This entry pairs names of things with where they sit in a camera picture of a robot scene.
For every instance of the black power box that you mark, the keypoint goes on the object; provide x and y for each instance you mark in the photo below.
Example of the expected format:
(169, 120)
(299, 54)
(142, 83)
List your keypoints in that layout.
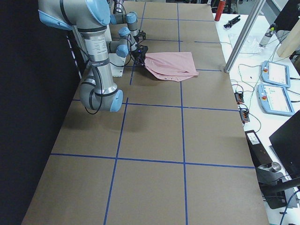
(258, 152)

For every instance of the orange connector board far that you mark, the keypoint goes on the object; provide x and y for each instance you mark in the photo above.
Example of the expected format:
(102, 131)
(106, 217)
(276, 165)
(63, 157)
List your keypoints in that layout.
(239, 96)

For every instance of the aluminium frame post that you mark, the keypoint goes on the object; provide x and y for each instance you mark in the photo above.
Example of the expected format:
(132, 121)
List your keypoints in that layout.
(258, 5)

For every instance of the red cylinder bottle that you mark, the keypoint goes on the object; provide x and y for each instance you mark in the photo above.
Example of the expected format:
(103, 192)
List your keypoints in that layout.
(220, 9)

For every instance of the lower blue teach pendant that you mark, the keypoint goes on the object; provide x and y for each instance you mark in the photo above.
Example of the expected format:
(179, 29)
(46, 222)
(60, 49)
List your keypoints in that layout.
(274, 100)

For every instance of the clear plastic bag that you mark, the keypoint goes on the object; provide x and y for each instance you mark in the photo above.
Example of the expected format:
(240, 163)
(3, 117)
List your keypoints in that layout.
(250, 46)

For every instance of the black monitor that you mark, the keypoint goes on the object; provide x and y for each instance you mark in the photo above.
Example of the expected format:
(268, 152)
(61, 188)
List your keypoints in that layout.
(286, 144)

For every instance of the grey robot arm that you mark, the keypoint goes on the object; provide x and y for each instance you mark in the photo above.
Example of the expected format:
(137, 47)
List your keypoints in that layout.
(103, 33)
(120, 16)

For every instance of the blue teach pendant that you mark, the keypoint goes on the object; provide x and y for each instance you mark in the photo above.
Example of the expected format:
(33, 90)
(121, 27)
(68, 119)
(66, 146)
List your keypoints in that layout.
(276, 74)
(274, 100)

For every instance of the upper blue teach pendant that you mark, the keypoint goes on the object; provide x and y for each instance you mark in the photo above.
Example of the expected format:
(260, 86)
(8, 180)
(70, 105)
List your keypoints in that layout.
(276, 74)

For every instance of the orange connector board near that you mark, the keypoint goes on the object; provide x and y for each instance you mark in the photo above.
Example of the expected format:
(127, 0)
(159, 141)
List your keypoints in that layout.
(244, 113)

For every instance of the black folded tripod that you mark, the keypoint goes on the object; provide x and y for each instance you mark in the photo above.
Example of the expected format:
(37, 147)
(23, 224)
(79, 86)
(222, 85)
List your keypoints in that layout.
(231, 22)

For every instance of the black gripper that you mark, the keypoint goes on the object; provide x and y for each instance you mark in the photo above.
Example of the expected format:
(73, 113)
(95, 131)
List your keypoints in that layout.
(142, 35)
(138, 56)

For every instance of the pink Snoopy t-shirt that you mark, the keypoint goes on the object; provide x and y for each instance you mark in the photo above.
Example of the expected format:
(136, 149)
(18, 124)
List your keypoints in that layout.
(171, 66)

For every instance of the orange connector board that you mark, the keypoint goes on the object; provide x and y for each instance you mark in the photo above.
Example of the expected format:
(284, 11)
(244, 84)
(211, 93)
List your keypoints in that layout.
(239, 96)
(244, 113)

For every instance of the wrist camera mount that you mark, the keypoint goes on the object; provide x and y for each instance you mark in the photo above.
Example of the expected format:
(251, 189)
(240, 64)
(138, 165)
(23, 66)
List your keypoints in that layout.
(142, 35)

